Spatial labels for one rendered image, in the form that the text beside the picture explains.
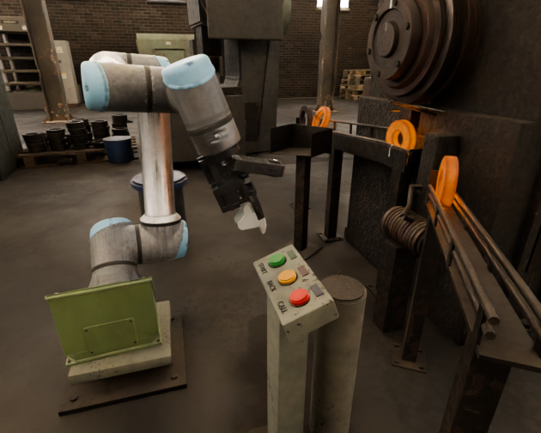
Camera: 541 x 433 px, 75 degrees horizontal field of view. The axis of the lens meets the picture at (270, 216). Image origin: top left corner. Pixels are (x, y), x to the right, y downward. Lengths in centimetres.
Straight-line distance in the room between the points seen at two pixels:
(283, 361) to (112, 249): 75
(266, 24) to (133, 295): 333
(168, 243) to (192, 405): 56
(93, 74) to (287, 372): 74
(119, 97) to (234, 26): 325
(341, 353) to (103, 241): 87
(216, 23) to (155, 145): 271
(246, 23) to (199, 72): 337
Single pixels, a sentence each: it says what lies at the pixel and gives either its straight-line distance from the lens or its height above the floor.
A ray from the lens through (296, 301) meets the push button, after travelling 71.
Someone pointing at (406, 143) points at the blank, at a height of 73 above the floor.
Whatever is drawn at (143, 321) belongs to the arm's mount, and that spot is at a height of 23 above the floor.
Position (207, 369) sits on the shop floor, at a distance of 143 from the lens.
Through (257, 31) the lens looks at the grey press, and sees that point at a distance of 404.
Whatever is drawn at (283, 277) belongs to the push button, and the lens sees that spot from 77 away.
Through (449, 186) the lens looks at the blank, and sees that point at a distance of 110.
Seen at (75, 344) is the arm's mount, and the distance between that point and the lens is 136.
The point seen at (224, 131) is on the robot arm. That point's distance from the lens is 67.
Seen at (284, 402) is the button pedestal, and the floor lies 28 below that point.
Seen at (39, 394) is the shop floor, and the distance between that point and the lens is 155.
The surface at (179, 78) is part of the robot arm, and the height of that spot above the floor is 101.
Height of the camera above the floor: 103
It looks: 24 degrees down
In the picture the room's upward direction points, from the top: straight up
